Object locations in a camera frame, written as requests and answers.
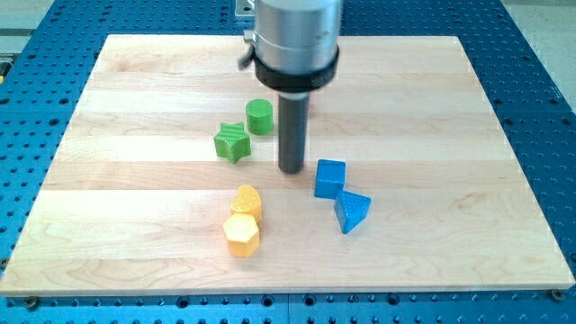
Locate green cylinder block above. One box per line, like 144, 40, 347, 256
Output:
246, 99, 274, 135

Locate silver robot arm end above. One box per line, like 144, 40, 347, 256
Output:
238, 0, 344, 94

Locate green star block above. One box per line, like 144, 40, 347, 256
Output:
213, 122, 251, 164

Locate blue cube block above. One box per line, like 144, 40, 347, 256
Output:
314, 159, 346, 200

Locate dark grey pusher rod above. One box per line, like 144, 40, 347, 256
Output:
278, 93, 310, 174

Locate yellow heart block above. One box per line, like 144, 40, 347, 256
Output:
230, 184, 263, 223

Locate blue triangle block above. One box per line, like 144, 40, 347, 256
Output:
334, 191, 372, 234

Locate yellow hexagon block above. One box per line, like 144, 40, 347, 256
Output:
222, 213, 260, 257

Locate light wooden board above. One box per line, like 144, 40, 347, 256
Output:
1, 35, 574, 297

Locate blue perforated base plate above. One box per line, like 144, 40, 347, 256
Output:
1, 0, 575, 323

